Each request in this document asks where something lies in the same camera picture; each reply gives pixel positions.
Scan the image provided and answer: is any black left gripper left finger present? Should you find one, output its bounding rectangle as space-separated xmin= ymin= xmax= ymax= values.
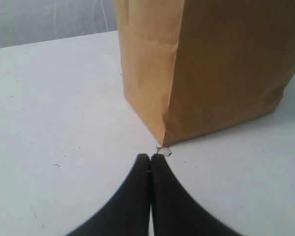
xmin=69 ymin=154 xmax=151 ymax=236

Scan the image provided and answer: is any brown paper shopping bag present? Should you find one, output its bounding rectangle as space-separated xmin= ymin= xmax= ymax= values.
xmin=115 ymin=0 xmax=295 ymax=147

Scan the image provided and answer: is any torn white paper scrap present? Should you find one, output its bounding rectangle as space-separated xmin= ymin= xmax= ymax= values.
xmin=156 ymin=147 xmax=172 ymax=157

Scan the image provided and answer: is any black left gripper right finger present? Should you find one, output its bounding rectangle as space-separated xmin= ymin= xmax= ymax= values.
xmin=150 ymin=154 xmax=238 ymax=236

